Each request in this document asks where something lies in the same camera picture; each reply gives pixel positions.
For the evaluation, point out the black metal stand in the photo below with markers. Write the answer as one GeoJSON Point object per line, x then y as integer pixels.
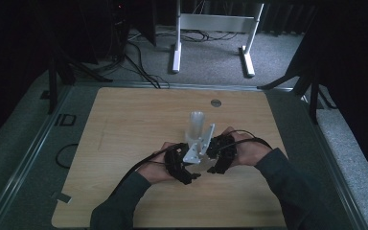
{"type": "Point", "coordinates": [52, 91]}
{"type": "Point", "coordinates": [314, 102]}

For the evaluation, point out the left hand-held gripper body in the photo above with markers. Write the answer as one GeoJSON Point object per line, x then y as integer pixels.
{"type": "Point", "coordinates": [174, 161]}

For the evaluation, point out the dark curtain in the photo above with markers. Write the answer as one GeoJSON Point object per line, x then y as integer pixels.
{"type": "Point", "coordinates": [354, 57]}

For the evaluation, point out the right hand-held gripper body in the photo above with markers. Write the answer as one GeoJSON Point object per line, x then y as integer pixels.
{"type": "Point", "coordinates": [222, 148]}

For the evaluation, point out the white desk frame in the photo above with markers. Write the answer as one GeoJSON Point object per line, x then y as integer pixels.
{"type": "Point", "coordinates": [215, 23]}

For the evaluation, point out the dark computer tower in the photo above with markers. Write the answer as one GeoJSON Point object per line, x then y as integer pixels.
{"type": "Point", "coordinates": [119, 27]}

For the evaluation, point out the person's right hand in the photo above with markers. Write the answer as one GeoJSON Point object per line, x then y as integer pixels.
{"type": "Point", "coordinates": [249, 151]}

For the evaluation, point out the grey tape piece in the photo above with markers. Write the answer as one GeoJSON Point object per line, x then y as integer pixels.
{"type": "Point", "coordinates": [62, 197]}

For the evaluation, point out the grey round table grommet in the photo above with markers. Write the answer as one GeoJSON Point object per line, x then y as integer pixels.
{"type": "Point", "coordinates": [216, 103]}

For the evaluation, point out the person's left hand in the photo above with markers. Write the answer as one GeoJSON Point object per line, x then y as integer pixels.
{"type": "Point", "coordinates": [155, 169]}

